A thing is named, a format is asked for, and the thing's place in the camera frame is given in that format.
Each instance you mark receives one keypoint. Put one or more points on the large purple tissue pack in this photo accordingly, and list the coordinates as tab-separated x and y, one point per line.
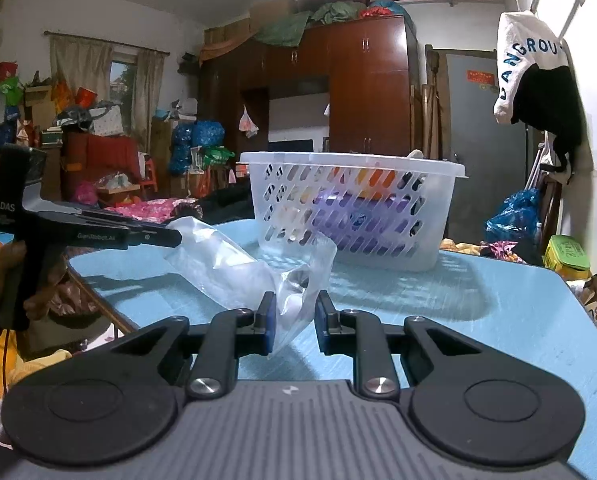
358	215

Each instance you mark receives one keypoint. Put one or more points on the blue patterned plastic bag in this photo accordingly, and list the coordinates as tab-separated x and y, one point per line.
198	142

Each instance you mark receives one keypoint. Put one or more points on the pile of black clothing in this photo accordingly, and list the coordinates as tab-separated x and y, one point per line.
226	200

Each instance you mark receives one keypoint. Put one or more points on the wooden boards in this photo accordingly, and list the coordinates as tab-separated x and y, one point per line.
433	105

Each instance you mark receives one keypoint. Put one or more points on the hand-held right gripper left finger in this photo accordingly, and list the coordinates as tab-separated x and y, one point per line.
266	320

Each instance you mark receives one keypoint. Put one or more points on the black hanging garment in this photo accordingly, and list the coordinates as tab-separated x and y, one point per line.
543	100

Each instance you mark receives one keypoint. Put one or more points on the cardboard boxes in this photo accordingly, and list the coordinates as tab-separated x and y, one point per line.
238	22

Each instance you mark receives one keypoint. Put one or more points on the metal crutch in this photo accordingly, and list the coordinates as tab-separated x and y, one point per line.
538	165

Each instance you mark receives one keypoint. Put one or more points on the floral cloth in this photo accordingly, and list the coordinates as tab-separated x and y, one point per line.
483	250

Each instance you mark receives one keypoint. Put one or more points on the beige curtain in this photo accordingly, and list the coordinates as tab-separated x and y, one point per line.
148	95
81	62

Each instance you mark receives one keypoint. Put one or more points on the grey metal door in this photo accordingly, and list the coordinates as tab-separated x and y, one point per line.
478	160

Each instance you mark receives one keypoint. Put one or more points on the pink floral blanket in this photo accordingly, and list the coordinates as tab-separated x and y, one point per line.
148	209

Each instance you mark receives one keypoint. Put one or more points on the clear plastic bag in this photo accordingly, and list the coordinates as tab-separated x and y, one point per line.
218	265

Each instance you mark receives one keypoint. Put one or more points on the white lettered hoodie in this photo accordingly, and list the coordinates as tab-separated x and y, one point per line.
518	40

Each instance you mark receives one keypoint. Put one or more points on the green printed bag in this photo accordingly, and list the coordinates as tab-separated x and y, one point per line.
218	156

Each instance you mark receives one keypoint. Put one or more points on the white plastic basket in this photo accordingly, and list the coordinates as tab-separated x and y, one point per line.
423	255

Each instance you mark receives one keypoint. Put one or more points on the pink white hanging plastic bag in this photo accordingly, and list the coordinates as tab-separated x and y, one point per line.
248	122

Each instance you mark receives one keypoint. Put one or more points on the yellow plastic bag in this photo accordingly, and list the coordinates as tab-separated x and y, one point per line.
33	360

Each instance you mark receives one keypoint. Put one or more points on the green cloth bundle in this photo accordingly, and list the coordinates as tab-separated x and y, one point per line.
288	25

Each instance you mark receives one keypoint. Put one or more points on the black television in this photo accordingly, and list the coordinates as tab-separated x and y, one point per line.
291	146

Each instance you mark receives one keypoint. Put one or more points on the green plastic box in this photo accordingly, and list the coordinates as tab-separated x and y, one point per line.
568	255

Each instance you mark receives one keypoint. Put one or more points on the orange cardboard box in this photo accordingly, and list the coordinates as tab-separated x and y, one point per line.
376	180

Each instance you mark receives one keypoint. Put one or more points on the pile of colourful bags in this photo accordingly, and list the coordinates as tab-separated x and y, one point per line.
23	105

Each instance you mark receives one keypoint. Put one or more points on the red covered cabinet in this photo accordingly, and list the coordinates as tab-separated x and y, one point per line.
103	155

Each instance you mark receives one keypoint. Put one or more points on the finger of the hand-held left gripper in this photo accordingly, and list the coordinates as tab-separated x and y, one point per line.
153	237

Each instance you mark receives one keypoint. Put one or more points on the person's left hand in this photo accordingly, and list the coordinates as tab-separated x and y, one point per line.
3	270

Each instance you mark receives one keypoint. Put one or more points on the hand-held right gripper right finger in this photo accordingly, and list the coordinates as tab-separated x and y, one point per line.
323	325

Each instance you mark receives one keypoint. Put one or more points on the brown wooden wardrobe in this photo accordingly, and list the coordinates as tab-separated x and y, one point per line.
368	85

